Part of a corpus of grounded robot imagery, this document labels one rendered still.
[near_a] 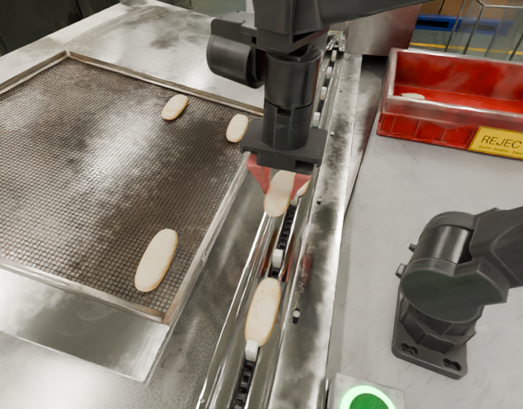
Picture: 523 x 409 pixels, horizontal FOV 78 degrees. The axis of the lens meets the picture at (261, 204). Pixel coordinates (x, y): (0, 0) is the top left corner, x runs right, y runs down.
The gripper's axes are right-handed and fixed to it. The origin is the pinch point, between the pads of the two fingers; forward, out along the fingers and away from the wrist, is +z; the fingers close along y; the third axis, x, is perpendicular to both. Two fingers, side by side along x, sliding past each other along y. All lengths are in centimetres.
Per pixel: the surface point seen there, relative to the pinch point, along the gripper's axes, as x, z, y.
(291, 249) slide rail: 3.4, 8.8, -3.3
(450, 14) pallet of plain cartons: -439, 79, -117
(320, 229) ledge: -0.9, 7.5, -7.1
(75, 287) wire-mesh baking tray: 20.3, 3.3, 20.4
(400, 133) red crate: -38.1, 10.2, -21.7
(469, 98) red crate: -64, 11, -42
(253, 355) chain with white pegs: 20.6, 7.6, -1.9
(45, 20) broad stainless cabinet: -129, 30, 162
